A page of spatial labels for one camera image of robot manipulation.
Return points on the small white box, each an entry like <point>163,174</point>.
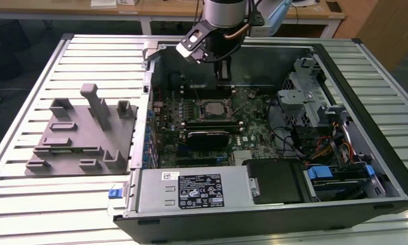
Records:
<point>127,2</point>

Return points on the hard disk in blue carrier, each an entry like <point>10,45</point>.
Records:
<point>319,173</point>

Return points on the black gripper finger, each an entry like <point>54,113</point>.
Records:
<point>225,71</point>

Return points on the black plastic shroud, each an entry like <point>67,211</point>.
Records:
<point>275,181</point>

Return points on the black PC case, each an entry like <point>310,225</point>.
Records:
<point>225,227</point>

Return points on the silver metal drive cage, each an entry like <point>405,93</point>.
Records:
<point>293,102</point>

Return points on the grey parts rack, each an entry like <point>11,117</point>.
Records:
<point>89,143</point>

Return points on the silver chipset heatsink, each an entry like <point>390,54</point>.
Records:
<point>245,156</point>

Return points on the wooden desk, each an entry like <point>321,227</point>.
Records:
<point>54,10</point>

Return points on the black office chair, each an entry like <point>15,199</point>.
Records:
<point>7,46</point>

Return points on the green RAM stick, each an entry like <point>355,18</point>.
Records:
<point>69,151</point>

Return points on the white camera on black bracket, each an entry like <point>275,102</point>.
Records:
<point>190,48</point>

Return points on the black expansion slot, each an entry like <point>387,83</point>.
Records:
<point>198,161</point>

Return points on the white cardboard box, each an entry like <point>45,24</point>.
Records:
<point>103,3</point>

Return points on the black RAM slot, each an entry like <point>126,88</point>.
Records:
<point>207,90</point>
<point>207,87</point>
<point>207,96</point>
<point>213,122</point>
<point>213,125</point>
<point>213,128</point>
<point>207,93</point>
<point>213,131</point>

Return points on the silver square CPU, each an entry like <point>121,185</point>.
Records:
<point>214,107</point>

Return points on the black graphics card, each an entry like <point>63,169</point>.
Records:
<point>207,140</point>

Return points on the silver power supply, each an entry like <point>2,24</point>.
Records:
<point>150,189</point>

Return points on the white box camera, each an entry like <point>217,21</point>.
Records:
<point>261,30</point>

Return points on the green motherboard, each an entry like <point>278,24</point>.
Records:
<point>266,114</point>

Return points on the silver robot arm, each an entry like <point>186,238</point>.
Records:
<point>225,12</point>

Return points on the wooden cabinet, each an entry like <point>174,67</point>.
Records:
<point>387,33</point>

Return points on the black phone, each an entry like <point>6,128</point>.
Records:
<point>334,6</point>

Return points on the blue plastic latch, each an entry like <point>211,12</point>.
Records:
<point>115,194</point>

